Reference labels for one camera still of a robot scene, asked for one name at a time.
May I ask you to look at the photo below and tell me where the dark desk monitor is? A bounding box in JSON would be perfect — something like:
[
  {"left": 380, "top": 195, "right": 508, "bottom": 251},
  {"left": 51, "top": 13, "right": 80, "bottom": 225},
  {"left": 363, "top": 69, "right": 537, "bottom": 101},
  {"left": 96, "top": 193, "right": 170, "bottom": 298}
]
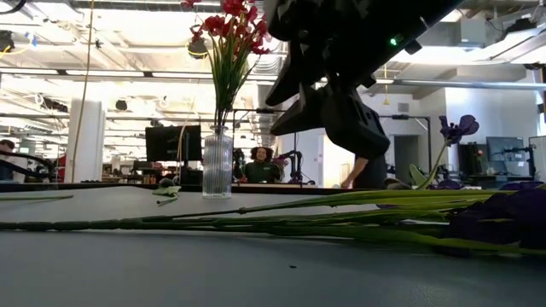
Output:
[{"left": 485, "top": 136, "right": 525, "bottom": 163}]

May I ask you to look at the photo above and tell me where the black monitor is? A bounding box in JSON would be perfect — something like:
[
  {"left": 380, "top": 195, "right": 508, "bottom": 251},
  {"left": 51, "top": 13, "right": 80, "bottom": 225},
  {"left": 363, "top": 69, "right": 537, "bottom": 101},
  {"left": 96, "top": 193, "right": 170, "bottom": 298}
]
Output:
[{"left": 144, "top": 125, "right": 203, "bottom": 163}]

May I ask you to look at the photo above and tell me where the clear ribbed glass vase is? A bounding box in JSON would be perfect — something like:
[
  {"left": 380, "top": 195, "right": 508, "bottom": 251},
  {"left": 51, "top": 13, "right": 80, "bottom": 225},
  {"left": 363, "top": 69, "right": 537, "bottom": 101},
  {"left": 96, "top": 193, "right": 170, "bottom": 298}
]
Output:
[{"left": 201, "top": 125, "right": 234, "bottom": 200}]

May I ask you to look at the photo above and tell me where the hanging yellow cable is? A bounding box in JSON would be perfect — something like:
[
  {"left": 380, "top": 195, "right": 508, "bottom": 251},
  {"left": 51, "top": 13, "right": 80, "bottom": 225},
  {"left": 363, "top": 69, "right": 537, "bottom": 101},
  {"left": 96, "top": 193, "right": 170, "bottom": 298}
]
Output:
[{"left": 70, "top": 0, "right": 96, "bottom": 184}]

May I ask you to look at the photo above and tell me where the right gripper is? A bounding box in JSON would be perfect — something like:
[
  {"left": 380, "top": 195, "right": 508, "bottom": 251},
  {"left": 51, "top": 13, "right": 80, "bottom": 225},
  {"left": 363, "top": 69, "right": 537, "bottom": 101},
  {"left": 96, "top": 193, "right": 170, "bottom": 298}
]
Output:
[{"left": 263, "top": 0, "right": 392, "bottom": 162}]

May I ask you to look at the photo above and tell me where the black frame stand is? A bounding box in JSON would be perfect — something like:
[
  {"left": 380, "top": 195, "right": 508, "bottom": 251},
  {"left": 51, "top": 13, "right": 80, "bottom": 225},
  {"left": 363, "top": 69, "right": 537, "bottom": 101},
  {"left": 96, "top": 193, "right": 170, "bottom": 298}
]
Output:
[
  {"left": 377, "top": 113, "right": 433, "bottom": 171},
  {"left": 231, "top": 108, "right": 299, "bottom": 185}
]

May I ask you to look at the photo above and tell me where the black hanging ceiling lamp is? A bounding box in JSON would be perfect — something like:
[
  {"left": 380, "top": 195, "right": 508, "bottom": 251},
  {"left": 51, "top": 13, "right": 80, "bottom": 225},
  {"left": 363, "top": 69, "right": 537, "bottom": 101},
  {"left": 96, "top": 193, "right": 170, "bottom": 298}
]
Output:
[{"left": 187, "top": 36, "right": 209, "bottom": 60}]

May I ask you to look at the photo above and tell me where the purple flower bunch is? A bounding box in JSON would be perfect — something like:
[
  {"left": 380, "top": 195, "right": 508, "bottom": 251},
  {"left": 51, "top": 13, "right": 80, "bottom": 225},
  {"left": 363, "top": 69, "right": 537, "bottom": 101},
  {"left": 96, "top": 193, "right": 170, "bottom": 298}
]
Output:
[
  {"left": 0, "top": 113, "right": 546, "bottom": 259},
  {"left": 498, "top": 180, "right": 546, "bottom": 192}
]

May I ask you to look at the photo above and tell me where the person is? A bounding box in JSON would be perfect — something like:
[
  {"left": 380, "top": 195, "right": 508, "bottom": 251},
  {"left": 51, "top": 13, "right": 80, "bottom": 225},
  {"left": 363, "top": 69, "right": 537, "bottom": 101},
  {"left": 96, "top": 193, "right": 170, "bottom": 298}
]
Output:
[
  {"left": 340, "top": 153, "right": 388, "bottom": 191},
  {"left": 241, "top": 146, "right": 282, "bottom": 184},
  {"left": 0, "top": 138, "right": 27, "bottom": 182}
]

